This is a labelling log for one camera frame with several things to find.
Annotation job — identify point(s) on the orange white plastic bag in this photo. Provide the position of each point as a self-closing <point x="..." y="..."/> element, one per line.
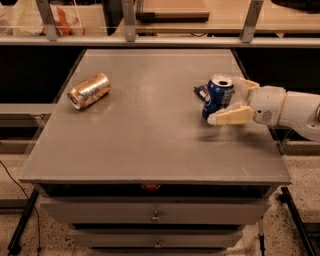
<point x="66" y="22"/>

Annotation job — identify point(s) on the black left floor rail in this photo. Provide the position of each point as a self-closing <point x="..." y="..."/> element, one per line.
<point x="14" y="247"/>

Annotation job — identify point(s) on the upper drawer knob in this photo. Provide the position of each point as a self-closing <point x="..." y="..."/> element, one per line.
<point x="155" y="217"/>

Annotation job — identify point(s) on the black right floor rail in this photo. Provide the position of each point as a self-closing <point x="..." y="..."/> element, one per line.
<point x="309" y="232"/>

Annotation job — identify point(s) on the grey metal shelf rail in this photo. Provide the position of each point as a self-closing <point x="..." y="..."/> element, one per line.
<point x="159" y="42"/>

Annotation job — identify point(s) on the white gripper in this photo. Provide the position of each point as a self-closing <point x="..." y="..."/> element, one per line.
<point x="266" y="104"/>

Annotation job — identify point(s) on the dark blue snack wrapper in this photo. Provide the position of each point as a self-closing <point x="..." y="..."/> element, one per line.
<point x="202" y="92"/>

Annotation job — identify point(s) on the grey drawer cabinet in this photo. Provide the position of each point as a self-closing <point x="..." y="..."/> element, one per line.
<point x="89" y="164"/>

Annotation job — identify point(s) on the blue pepsi can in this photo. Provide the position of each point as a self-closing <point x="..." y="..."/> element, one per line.
<point x="220" y="91"/>

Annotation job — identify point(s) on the drawer knob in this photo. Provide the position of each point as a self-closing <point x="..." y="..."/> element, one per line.
<point x="155" y="217"/>
<point x="157" y="244"/>

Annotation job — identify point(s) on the black floor rail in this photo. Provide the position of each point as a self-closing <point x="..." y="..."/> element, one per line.
<point x="309" y="232"/>
<point x="14" y="247"/>

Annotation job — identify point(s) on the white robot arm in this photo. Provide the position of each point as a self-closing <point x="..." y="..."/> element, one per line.
<point x="300" y="112"/>

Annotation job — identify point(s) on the gold soda can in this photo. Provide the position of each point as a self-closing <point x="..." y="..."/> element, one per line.
<point x="89" y="91"/>

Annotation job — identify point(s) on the red object in drawer gap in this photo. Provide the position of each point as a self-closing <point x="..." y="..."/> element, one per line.
<point x="150" y="187"/>

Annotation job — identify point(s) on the lower drawer knob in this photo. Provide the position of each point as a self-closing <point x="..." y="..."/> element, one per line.
<point x="157" y="244"/>

